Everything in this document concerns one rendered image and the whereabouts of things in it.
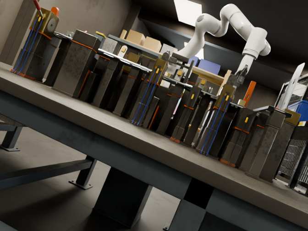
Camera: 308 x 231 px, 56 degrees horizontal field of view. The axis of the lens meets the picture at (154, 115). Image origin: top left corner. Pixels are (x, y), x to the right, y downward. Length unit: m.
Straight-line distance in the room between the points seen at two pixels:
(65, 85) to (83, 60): 0.16
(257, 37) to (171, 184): 1.07
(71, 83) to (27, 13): 3.22
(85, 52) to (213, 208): 1.01
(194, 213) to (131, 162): 0.24
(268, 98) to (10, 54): 8.72
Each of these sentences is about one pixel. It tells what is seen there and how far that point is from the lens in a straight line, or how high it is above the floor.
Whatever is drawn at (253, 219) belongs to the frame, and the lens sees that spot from 0.90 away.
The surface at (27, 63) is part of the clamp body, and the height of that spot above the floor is 0.77.
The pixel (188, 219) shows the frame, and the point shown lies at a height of 0.54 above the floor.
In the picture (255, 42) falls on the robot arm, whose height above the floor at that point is 1.35.
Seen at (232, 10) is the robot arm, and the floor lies 1.55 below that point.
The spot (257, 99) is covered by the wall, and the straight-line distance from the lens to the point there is 11.06.
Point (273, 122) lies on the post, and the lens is 1.28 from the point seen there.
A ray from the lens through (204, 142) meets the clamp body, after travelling 1.39.
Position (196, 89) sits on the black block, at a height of 0.98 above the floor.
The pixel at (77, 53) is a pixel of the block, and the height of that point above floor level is 0.92.
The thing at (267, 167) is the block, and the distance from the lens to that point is 1.54.
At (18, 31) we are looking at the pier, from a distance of 4.69.
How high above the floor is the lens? 0.77
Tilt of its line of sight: level
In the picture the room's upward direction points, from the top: 23 degrees clockwise
